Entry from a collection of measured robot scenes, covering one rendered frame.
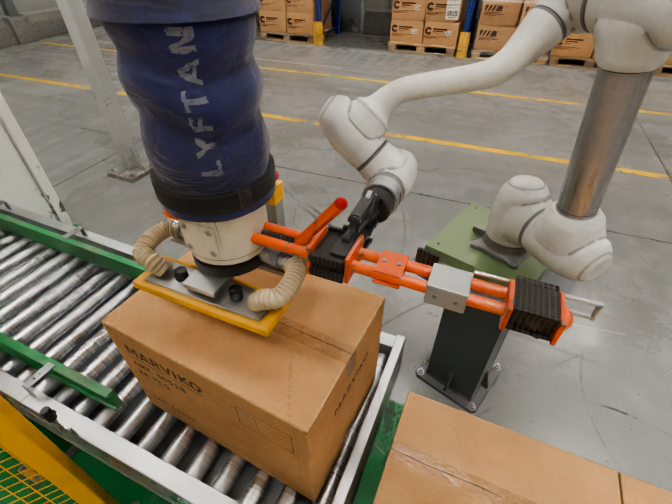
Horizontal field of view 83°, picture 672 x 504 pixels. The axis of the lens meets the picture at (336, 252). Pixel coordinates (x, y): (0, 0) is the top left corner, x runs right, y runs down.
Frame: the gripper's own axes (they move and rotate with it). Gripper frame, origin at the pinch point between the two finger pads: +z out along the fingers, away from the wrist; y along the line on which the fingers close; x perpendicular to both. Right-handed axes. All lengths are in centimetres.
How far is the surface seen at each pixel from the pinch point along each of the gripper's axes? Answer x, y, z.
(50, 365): 89, 57, 24
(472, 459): -38, 67, -4
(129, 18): 23.9, -39.2, 11.8
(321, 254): 3.2, -1.9, 3.6
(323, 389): -1.0, 26.5, 13.4
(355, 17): 312, 94, -823
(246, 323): 14.5, 10.8, 14.7
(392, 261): -9.3, -1.6, 0.0
